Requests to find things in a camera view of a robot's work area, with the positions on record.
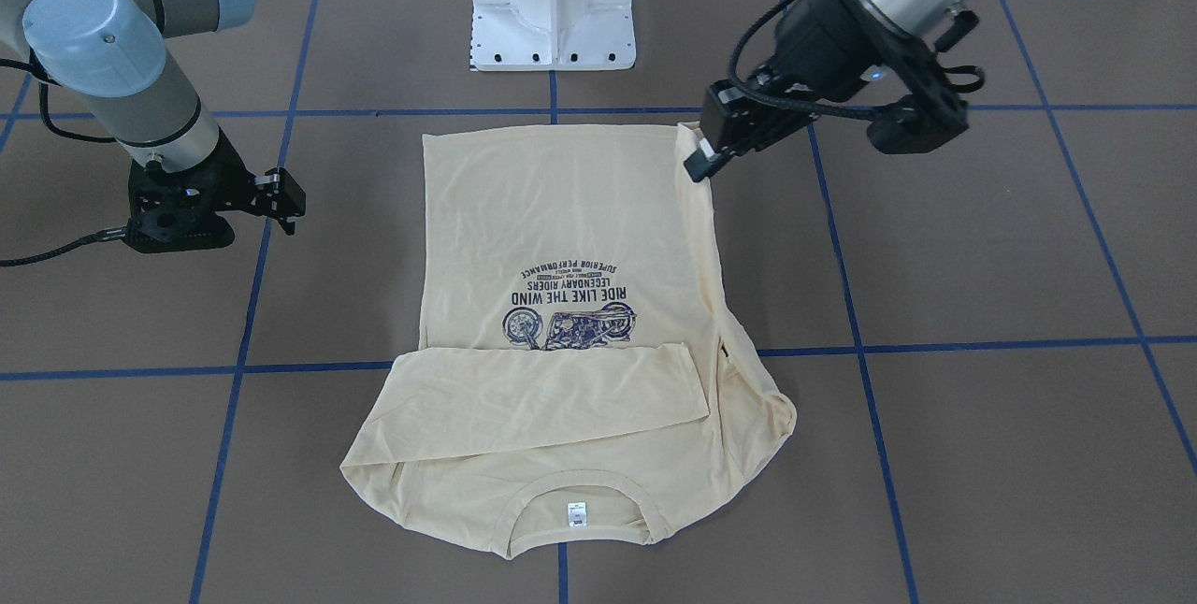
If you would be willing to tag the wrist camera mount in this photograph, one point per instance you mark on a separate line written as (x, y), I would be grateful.
(174, 219)
(932, 113)

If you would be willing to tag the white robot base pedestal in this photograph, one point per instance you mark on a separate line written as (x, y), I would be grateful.
(552, 35)

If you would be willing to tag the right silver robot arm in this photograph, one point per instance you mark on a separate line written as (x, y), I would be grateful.
(113, 57)

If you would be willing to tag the beige long sleeve shirt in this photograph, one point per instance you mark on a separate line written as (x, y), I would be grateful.
(578, 373)

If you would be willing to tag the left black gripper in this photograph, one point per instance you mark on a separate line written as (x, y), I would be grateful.
(828, 29)

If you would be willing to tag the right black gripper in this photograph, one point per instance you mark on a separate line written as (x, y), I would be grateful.
(231, 176)

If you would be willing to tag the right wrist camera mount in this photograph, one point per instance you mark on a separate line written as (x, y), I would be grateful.
(174, 219)

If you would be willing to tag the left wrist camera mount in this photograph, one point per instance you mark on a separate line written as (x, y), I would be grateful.
(932, 113)

